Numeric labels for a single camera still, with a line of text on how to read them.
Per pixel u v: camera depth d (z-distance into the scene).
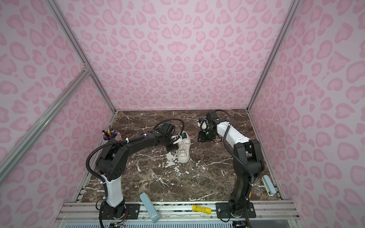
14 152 0.53
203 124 0.84
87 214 0.73
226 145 0.98
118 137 0.93
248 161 0.49
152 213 0.69
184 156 0.86
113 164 0.50
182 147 0.90
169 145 0.82
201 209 0.72
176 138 0.82
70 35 0.78
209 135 0.79
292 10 0.70
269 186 0.78
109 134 0.90
